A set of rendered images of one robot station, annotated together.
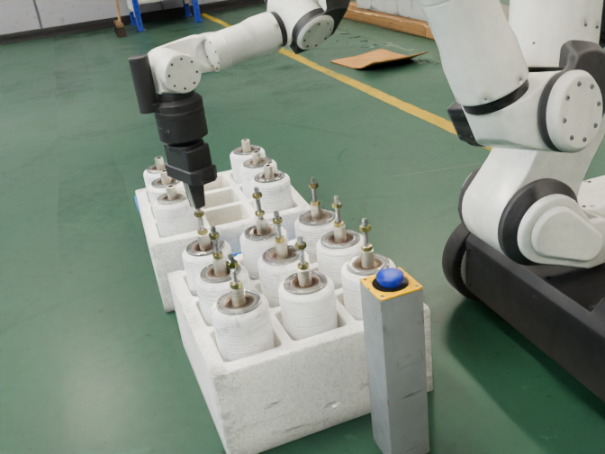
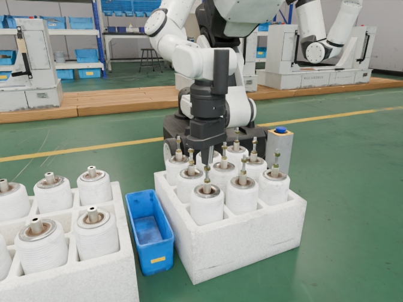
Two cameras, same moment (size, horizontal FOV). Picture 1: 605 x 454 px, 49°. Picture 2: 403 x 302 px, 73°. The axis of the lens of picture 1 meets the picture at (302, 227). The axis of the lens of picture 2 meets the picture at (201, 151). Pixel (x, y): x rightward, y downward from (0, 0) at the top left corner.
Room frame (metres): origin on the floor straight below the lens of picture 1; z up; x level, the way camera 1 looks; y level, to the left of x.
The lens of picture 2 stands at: (1.26, 0.85, 0.65)
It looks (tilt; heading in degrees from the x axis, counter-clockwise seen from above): 23 degrees down; 264
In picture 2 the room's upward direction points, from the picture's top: straight up
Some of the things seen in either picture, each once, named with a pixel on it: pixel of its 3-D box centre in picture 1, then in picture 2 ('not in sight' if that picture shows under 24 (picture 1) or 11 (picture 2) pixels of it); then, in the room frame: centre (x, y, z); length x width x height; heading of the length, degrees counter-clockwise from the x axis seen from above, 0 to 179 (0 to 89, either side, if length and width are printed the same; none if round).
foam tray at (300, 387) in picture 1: (292, 328); (222, 207); (1.10, 0.04, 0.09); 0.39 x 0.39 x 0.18; 18
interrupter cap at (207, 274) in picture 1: (221, 272); (242, 182); (1.06, 0.16, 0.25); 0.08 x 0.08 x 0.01
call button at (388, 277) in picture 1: (390, 279); (280, 130); (0.85, -0.12, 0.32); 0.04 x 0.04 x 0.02
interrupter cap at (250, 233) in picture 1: (262, 231); (191, 173); (1.21, 0.08, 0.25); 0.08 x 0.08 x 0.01
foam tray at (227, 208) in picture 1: (222, 229); (57, 250); (1.61, 0.21, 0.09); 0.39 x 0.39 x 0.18; 15
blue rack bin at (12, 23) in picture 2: not in sight; (23, 22); (3.63, -4.27, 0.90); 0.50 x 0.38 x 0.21; 107
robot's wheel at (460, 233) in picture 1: (486, 256); (172, 157); (1.28, -0.39, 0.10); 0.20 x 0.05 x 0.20; 106
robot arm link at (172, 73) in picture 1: (168, 85); (213, 74); (1.16, 0.20, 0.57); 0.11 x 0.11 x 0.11; 26
